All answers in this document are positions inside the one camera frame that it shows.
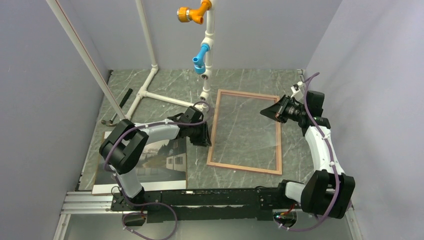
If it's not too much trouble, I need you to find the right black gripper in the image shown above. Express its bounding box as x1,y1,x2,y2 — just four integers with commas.
260,94,307,124

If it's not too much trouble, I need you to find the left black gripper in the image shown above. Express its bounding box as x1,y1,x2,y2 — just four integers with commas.
188,121,212,147

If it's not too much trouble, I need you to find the pink wooden picture frame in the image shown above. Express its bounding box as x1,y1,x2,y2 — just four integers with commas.
206,88,283,176

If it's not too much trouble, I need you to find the clear glass pane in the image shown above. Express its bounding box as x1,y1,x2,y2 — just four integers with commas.
211,92,279,170

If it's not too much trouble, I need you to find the photo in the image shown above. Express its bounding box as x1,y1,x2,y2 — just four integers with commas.
91,138,188,195

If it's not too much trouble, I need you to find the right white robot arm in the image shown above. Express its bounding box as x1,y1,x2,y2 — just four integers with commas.
260,90,356,219

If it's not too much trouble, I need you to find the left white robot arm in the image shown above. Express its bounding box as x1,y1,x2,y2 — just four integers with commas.
98,106,212,210

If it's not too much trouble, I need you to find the white PVC pipe stand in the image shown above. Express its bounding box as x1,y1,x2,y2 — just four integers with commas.
47,0,218,120

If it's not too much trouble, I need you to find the blue nozzle fitting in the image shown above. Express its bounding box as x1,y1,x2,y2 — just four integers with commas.
192,43,210,75

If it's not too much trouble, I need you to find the orange nozzle fitting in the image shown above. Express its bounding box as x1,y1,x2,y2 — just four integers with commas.
176,0,213,25

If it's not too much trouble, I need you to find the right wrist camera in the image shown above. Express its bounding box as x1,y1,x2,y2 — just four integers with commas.
290,81,305,101

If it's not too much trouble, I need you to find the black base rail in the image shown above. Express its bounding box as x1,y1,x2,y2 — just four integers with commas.
110,186,300,223

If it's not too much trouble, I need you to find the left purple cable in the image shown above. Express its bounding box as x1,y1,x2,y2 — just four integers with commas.
103,100,215,240

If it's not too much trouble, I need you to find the aluminium extrusion rail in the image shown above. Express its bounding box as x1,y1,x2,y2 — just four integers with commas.
60,190,354,216

